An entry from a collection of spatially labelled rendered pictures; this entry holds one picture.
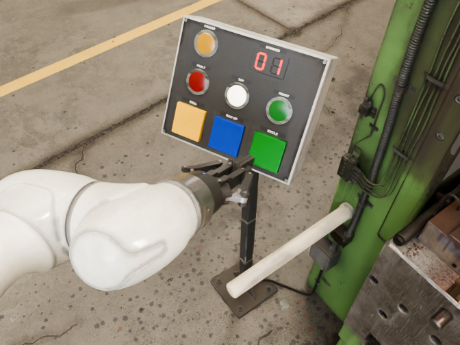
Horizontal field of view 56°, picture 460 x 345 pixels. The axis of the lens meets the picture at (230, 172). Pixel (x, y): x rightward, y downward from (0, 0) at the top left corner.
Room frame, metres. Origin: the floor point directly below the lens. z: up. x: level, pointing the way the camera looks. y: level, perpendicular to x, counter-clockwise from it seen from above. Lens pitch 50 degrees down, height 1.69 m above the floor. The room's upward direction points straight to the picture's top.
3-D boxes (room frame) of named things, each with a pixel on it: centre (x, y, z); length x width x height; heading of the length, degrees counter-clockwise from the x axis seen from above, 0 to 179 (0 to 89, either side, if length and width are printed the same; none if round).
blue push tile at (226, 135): (0.69, 0.01, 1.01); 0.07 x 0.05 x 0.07; 61
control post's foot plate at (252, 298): (0.80, -0.06, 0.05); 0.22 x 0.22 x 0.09; 36
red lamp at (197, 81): (0.77, 0.07, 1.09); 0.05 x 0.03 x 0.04; 36
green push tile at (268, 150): (0.64, -0.08, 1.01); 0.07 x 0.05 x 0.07; 61
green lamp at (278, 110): (0.68, -0.10, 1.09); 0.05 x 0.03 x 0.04; 36
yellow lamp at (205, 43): (0.81, 0.05, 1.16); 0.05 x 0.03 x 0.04; 36
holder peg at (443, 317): (0.32, -0.41, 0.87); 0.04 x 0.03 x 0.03; 126
